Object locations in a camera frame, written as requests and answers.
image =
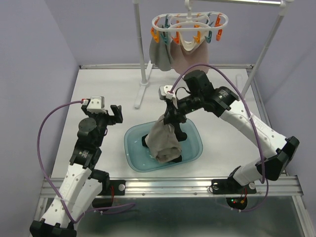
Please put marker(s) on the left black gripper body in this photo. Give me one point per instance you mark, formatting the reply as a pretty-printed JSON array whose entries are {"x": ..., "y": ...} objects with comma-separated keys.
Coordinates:
[{"x": 108, "y": 116}]

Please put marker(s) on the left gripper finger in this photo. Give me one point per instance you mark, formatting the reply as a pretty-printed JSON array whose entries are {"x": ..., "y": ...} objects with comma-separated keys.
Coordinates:
[
  {"x": 118, "y": 119},
  {"x": 116, "y": 110}
]

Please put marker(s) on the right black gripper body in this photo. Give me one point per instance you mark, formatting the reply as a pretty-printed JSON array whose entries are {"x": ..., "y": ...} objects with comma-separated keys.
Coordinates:
[{"x": 172, "y": 118}]

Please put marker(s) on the black underwear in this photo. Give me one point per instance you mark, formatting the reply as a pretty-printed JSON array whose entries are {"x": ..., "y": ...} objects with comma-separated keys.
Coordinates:
[{"x": 163, "y": 142}]

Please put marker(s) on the dark grey underwear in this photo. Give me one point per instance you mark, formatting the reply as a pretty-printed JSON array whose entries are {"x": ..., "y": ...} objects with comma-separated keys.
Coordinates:
[{"x": 160, "y": 55}]

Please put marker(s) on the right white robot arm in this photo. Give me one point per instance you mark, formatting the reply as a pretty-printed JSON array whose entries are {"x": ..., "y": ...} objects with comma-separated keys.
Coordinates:
[{"x": 275, "y": 150}]

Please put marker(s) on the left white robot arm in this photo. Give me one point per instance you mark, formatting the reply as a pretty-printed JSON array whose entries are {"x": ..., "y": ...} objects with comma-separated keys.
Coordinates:
[{"x": 82, "y": 182}]

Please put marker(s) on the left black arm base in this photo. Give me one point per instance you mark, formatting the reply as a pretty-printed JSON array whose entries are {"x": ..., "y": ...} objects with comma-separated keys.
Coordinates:
[{"x": 108, "y": 193}]

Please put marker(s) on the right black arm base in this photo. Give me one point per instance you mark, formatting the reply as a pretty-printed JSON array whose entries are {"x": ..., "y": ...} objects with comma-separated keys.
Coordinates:
[{"x": 236, "y": 195}]

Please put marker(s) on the pink underwear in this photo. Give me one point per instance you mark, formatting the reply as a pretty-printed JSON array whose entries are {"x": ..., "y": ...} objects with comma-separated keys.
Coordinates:
[{"x": 182, "y": 59}]

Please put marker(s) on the white clip hanger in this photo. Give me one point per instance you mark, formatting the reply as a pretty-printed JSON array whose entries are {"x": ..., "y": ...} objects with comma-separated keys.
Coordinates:
[{"x": 190, "y": 28}]

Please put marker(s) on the teal plastic basin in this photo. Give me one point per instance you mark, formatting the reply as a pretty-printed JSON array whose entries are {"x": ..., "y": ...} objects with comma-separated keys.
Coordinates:
[{"x": 139, "y": 157}]

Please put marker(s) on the white drying rack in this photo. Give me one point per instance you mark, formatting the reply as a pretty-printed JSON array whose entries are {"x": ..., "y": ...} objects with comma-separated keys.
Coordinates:
[{"x": 146, "y": 68}]

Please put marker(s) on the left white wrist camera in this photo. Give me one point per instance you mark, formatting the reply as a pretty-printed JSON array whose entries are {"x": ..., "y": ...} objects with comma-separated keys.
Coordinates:
[{"x": 94, "y": 105}]

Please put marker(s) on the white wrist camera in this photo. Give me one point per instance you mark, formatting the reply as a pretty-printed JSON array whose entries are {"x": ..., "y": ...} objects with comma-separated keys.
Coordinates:
[
  {"x": 165, "y": 94},
  {"x": 94, "y": 105}
]

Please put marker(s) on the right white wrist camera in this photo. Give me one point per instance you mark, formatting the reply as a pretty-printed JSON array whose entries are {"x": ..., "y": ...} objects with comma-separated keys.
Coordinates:
[{"x": 165, "y": 94}]

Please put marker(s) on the aluminium mounting rail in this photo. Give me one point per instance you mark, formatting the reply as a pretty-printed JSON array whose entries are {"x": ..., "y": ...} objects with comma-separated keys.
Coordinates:
[{"x": 198, "y": 187}]

